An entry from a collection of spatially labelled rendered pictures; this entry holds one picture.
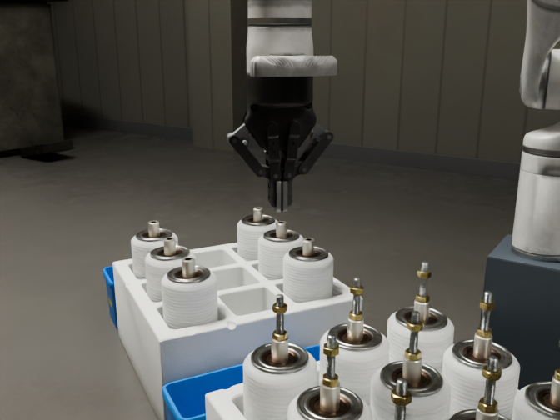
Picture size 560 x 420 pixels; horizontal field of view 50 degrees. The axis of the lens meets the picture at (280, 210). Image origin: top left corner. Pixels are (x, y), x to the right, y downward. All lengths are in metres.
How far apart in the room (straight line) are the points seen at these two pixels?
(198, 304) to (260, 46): 0.52
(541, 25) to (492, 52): 2.07
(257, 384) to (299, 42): 0.41
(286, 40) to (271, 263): 0.65
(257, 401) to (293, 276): 0.39
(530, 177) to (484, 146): 1.98
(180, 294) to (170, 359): 0.11
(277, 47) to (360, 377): 0.44
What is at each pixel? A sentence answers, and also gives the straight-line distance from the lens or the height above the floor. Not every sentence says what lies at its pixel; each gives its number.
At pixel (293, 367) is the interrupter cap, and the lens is 0.78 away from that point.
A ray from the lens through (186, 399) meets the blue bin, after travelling 1.04.
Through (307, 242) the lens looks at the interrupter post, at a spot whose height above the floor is 0.28.
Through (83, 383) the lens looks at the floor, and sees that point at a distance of 1.28.
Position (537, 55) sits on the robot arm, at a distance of 0.96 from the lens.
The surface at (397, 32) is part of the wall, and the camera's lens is 3.12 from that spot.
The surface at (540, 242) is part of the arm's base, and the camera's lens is 1.06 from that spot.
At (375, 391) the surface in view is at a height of 0.24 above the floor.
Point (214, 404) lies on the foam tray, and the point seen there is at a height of 0.18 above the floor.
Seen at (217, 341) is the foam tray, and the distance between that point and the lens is 1.05.
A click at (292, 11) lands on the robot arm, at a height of 0.68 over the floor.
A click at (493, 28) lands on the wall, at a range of 2.98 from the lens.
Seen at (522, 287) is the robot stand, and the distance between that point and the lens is 1.07.
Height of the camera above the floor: 0.66
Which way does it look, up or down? 16 degrees down
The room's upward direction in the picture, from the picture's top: straight up
